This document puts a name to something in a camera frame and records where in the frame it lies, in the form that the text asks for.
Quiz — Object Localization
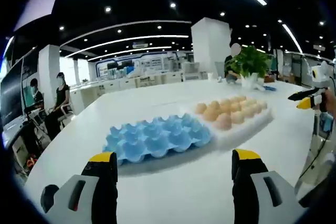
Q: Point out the row of white cabinets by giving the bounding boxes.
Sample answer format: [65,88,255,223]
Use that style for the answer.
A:
[69,70,211,104]

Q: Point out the person's right hand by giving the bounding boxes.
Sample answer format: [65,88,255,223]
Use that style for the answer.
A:
[323,89,336,116]

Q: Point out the white square pillar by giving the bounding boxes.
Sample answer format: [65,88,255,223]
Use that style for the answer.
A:
[39,44,60,99]
[191,17,232,75]

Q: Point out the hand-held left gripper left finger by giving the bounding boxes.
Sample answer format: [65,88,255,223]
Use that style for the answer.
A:
[41,152,119,224]

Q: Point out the white table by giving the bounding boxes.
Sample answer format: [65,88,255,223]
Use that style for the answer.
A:
[23,78,320,224]

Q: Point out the white plant pot wrap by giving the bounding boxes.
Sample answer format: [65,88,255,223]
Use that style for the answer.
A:
[241,73,266,91]

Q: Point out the ceiling air conditioner unit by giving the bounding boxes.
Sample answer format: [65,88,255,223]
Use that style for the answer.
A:
[132,40,149,49]

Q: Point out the white chair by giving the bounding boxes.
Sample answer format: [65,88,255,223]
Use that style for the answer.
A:
[56,102,74,124]

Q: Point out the blue egg tray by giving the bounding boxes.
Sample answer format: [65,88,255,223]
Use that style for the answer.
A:
[102,113,213,167]

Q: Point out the large dark tilted screen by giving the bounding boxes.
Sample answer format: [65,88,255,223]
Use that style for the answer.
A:
[0,60,24,130]

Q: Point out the green potted plant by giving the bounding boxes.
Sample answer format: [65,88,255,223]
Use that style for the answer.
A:
[225,45,272,78]

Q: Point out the black cable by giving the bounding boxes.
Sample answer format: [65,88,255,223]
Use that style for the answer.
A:
[299,129,332,179]

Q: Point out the cluster of brown eggs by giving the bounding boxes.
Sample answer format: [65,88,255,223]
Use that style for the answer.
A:
[194,95,268,131]

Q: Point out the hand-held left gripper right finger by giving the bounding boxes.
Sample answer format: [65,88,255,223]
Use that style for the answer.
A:
[232,148,309,224]

